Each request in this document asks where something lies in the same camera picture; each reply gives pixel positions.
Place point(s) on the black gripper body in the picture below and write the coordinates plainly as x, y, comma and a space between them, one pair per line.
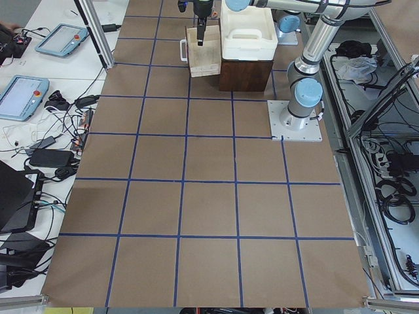
202, 9

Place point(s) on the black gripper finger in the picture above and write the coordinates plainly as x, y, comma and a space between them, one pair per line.
200, 31

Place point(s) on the light wooden drawer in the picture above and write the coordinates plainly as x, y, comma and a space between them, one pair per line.
204, 60

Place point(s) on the white drawer handle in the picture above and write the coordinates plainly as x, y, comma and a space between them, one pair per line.
183, 50

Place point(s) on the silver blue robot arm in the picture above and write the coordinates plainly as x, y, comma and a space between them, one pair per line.
306, 90

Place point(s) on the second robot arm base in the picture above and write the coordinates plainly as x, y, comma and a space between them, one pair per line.
287, 24

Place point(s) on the white foam box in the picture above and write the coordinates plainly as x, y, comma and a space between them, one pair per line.
247, 35

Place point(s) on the dark brown wooden cabinet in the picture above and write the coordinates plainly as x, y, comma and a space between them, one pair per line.
244, 76

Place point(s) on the blue teach pendant upper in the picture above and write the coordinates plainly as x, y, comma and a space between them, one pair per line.
62, 40

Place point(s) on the blue teach pendant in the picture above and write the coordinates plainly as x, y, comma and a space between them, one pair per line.
62, 40
22, 96

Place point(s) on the white crumpled cloth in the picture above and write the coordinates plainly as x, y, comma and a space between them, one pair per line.
358, 69

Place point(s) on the blue teach pendant lower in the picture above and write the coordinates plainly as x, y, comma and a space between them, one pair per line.
22, 96

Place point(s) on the black power brick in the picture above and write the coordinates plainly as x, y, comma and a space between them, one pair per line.
51, 158

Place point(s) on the black laptop computer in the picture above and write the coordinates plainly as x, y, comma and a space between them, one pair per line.
20, 192

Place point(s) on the aluminium frame post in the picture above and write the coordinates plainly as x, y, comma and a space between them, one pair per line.
92, 22

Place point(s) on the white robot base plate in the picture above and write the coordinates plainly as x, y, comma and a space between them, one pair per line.
285, 127

